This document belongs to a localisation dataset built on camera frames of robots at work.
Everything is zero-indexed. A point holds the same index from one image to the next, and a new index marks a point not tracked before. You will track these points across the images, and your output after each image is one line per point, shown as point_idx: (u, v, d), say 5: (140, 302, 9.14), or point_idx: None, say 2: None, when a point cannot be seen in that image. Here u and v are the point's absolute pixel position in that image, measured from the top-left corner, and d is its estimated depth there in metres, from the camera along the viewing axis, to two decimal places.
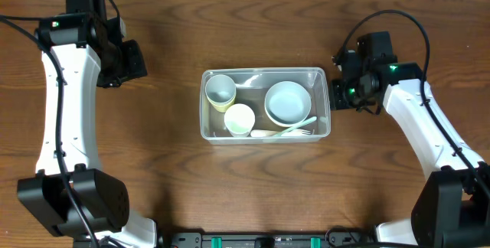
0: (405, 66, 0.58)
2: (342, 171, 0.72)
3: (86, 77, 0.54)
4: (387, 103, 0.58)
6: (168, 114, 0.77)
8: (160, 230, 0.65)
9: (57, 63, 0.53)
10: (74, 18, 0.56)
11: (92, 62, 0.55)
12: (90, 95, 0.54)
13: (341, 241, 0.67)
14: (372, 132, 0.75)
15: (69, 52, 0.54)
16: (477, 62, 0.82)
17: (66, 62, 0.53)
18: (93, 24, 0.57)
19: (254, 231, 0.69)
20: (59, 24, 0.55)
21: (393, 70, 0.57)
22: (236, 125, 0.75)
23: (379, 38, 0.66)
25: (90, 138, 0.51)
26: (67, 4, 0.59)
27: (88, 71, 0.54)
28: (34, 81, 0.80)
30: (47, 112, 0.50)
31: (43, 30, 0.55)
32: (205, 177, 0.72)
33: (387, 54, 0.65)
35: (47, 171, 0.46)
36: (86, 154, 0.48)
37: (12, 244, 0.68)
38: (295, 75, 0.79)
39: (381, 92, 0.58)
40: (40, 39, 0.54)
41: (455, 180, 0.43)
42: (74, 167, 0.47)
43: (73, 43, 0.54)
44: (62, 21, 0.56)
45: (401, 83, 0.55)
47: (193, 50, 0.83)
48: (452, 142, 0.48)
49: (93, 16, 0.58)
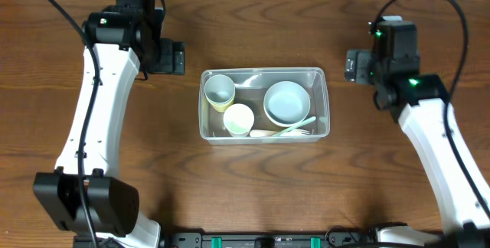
0: (428, 79, 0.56)
2: (342, 171, 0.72)
3: (122, 81, 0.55)
4: (405, 124, 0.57)
6: (168, 114, 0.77)
8: (163, 234, 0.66)
9: (96, 60, 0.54)
10: (123, 17, 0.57)
11: (131, 65, 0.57)
12: (122, 100, 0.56)
13: (341, 241, 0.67)
14: (372, 132, 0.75)
15: (110, 52, 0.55)
16: (477, 62, 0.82)
17: (106, 62, 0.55)
18: (140, 26, 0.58)
19: (254, 230, 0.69)
20: (107, 21, 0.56)
21: (413, 85, 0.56)
22: (236, 125, 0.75)
23: (403, 37, 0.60)
25: (112, 145, 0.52)
26: None
27: (125, 76, 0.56)
28: (33, 81, 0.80)
30: (78, 110, 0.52)
31: (91, 24, 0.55)
32: (205, 177, 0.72)
33: (410, 54, 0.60)
35: (65, 169, 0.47)
36: (106, 161, 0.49)
37: (11, 244, 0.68)
38: (295, 74, 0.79)
39: (399, 107, 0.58)
40: (86, 34, 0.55)
41: (477, 239, 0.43)
42: (93, 171, 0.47)
43: (117, 44, 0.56)
44: (110, 18, 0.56)
45: (422, 103, 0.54)
47: (193, 50, 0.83)
48: (475, 192, 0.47)
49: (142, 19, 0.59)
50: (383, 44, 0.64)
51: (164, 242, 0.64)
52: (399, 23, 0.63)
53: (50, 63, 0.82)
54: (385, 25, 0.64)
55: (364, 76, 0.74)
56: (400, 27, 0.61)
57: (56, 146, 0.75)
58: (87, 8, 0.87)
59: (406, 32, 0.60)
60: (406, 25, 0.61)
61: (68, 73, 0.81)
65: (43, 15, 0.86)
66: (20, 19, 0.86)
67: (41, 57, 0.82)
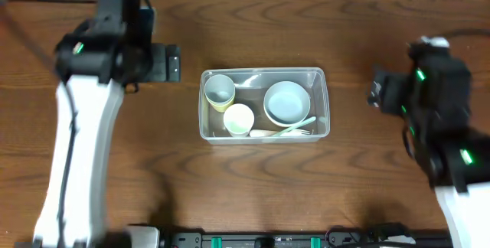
0: (478, 147, 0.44)
2: (343, 171, 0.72)
3: (103, 122, 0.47)
4: (442, 197, 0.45)
6: (168, 114, 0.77)
8: (163, 235, 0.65)
9: (71, 104, 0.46)
10: (103, 39, 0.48)
11: (112, 100, 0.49)
12: (105, 143, 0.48)
13: (341, 241, 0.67)
14: (373, 132, 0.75)
15: (89, 91, 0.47)
16: (477, 63, 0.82)
17: (83, 104, 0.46)
18: (122, 50, 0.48)
19: (254, 230, 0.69)
20: (83, 47, 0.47)
21: (466, 162, 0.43)
22: (236, 125, 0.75)
23: (449, 88, 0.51)
25: (97, 201, 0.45)
26: (99, 9, 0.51)
27: (106, 114, 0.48)
28: (33, 81, 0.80)
30: (53, 167, 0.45)
31: (63, 53, 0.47)
32: (205, 177, 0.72)
33: (458, 107, 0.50)
35: (44, 239, 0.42)
36: (90, 226, 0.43)
37: (11, 244, 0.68)
38: (295, 75, 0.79)
39: (442, 178, 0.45)
40: (59, 63, 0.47)
41: None
42: (73, 242, 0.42)
43: (96, 77, 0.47)
44: (86, 43, 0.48)
45: (469, 187, 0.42)
47: (194, 50, 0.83)
48: None
49: (123, 40, 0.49)
50: (426, 89, 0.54)
51: (164, 242, 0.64)
52: (443, 61, 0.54)
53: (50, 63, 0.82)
54: (429, 63, 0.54)
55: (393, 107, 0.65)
56: (448, 72, 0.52)
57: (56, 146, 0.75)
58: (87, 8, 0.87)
59: (456, 83, 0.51)
60: (455, 67, 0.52)
61: None
65: (43, 16, 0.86)
66: (20, 19, 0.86)
67: (41, 58, 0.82)
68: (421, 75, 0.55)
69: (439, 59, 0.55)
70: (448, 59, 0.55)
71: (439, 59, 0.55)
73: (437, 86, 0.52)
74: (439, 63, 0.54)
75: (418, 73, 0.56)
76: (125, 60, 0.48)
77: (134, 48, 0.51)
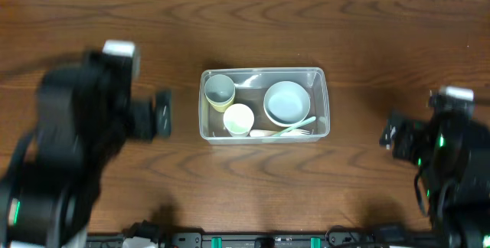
0: None
2: (343, 171, 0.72)
3: (50, 235, 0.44)
4: None
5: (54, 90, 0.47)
6: (168, 114, 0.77)
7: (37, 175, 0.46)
8: (164, 236, 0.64)
9: (17, 234, 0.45)
10: (38, 219, 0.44)
11: (47, 220, 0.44)
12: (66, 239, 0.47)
13: (341, 240, 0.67)
14: (372, 132, 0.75)
15: (29, 239, 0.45)
16: (477, 62, 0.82)
17: (31, 231, 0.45)
18: (63, 206, 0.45)
19: (254, 231, 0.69)
20: (16, 220, 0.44)
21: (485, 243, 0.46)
22: (236, 125, 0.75)
23: (475, 164, 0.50)
25: None
26: (31, 177, 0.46)
27: (47, 230, 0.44)
28: (31, 79, 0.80)
30: None
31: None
32: (205, 177, 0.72)
33: (484, 181, 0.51)
35: None
36: None
37: None
38: (295, 75, 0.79)
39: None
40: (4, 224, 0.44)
41: None
42: None
43: (25, 227, 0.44)
44: (21, 216, 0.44)
45: None
47: (193, 50, 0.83)
48: None
49: (60, 210, 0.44)
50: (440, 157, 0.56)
51: (164, 243, 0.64)
52: (468, 133, 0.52)
53: None
54: (447, 132, 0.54)
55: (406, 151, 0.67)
56: (475, 153, 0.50)
57: None
58: (87, 8, 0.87)
59: (478, 162, 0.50)
60: (476, 135, 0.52)
61: None
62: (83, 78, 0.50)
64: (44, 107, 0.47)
65: (43, 16, 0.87)
66: (20, 20, 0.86)
67: (41, 58, 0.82)
68: (440, 142, 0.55)
69: (460, 128, 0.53)
70: (465, 124, 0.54)
71: (460, 125, 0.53)
73: (466, 164, 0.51)
74: (457, 130, 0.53)
75: (440, 141, 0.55)
76: (68, 210, 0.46)
77: (72, 193, 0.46)
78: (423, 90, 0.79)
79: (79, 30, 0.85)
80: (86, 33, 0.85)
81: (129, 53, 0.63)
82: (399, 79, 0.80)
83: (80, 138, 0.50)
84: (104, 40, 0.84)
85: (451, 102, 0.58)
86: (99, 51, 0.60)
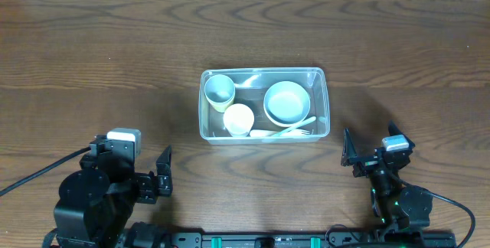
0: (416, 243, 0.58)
2: (343, 171, 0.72)
3: None
4: None
5: (66, 220, 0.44)
6: (168, 114, 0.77)
7: (67, 233, 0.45)
8: (164, 236, 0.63)
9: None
10: None
11: None
12: None
13: (341, 241, 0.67)
14: (373, 132, 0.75)
15: None
16: (477, 62, 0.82)
17: None
18: None
19: (254, 231, 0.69)
20: None
21: None
22: (236, 126, 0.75)
23: (413, 226, 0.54)
25: None
26: (60, 231, 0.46)
27: None
28: (34, 81, 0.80)
30: None
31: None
32: (205, 177, 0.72)
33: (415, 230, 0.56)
35: None
36: None
37: (11, 245, 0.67)
38: (295, 75, 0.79)
39: None
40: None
41: None
42: None
43: None
44: None
45: None
47: (194, 50, 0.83)
48: None
49: None
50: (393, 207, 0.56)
51: (164, 244, 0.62)
52: (416, 207, 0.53)
53: (51, 63, 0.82)
54: (403, 200, 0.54)
55: (361, 175, 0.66)
56: (415, 220, 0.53)
57: (54, 146, 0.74)
58: (87, 8, 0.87)
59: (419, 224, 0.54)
60: (420, 208, 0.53)
61: (70, 73, 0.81)
62: (90, 197, 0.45)
64: (61, 222, 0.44)
65: (44, 16, 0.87)
66: (21, 20, 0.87)
67: (42, 59, 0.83)
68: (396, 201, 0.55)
69: (413, 201, 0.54)
70: (418, 197, 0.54)
71: (412, 200, 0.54)
73: (406, 221, 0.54)
74: (409, 201, 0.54)
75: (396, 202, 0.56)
76: None
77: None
78: (423, 89, 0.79)
79: (79, 30, 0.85)
80: (86, 33, 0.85)
81: (130, 143, 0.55)
82: (399, 79, 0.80)
83: (104, 216, 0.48)
84: (105, 40, 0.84)
85: (394, 154, 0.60)
86: (106, 140, 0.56)
